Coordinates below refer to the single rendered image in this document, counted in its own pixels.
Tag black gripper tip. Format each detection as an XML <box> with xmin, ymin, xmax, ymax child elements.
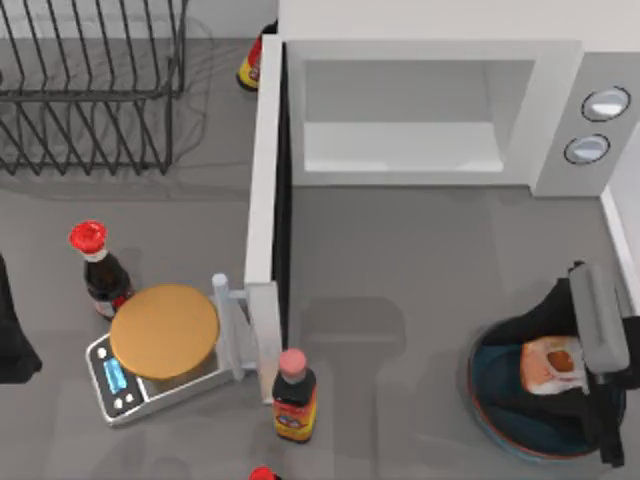
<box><xmin>0</xmin><ymin>253</ymin><xmax>44</xmax><ymax>387</ymax></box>

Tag large round microwave knob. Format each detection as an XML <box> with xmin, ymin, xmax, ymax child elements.
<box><xmin>580</xmin><ymin>84</ymin><xmax>633</xmax><ymax>123</ymax></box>

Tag pale grey door handle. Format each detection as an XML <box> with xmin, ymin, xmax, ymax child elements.
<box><xmin>210</xmin><ymin>272</ymin><xmax>262</xmax><ymax>384</ymax></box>

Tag toast slice with brown spot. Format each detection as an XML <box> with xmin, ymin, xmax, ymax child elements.
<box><xmin>519</xmin><ymin>335</ymin><xmax>589</xmax><ymax>397</ymax></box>

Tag dark bottle with pink cap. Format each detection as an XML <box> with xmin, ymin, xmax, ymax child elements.
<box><xmin>270</xmin><ymin>347</ymin><xmax>319</xmax><ymax>446</ymax></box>

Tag black wire dish rack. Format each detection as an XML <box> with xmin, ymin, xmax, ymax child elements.
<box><xmin>0</xmin><ymin>0</ymin><xmax>192</xmax><ymax>177</ymax></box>

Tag pale microwave oven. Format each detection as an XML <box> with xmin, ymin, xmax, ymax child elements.
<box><xmin>276</xmin><ymin>0</ymin><xmax>640</xmax><ymax>199</ymax></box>

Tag blue bowl with red rim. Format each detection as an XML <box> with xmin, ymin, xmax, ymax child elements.
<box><xmin>466</xmin><ymin>323</ymin><xmax>627</xmax><ymax>464</ymax></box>

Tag white microwave door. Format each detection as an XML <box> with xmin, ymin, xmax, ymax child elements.
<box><xmin>243</xmin><ymin>33</ymin><xmax>294</xmax><ymax>407</ymax></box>

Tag dark bottle with red cap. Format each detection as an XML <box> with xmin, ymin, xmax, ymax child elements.
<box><xmin>67</xmin><ymin>219</ymin><xmax>136</xmax><ymax>323</ymax></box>

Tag small round microwave knob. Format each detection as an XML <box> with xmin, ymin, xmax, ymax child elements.
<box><xmin>563</xmin><ymin>132</ymin><xmax>612</xmax><ymax>166</ymax></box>

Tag dark bottle with yellow label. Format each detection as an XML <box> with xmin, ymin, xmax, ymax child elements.
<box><xmin>235</xmin><ymin>18</ymin><xmax>279</xmax><ymax>94</ymax></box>

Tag silver scale with golden plate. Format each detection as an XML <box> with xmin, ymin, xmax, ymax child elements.
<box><xmin>84</xmin><ymin>283</ymin><xmax>237</xmax><ymax>429</ymax></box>

